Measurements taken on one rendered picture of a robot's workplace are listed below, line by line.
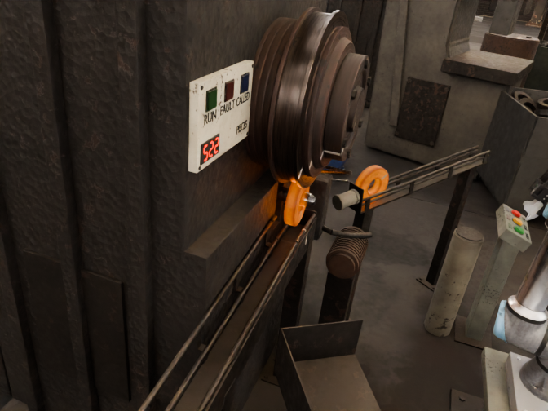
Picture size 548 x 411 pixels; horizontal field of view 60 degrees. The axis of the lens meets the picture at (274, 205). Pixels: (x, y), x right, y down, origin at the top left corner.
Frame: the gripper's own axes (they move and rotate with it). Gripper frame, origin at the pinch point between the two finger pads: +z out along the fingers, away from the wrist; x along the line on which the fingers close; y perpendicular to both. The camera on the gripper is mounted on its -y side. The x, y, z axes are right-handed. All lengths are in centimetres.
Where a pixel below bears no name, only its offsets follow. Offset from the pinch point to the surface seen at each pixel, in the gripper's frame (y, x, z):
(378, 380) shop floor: 13, 40, 75
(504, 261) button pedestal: -5.5, -2.4, 21.8
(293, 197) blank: 78, 67, 8
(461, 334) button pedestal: -16, -3, 64
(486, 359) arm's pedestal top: -6, 43, 36
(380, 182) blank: 56, 12, 14
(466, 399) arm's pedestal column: -17, 36, 62
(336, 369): 46, 100, 23
